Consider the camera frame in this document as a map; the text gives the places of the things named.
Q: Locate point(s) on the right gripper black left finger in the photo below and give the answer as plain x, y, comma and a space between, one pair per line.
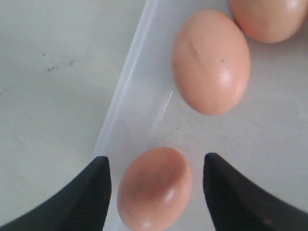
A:
81, 205

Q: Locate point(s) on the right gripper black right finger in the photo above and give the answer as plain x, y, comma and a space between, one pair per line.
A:
237, 204

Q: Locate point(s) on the brown egg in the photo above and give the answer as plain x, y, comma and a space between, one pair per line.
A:
154, 190
211, 62
269, 21

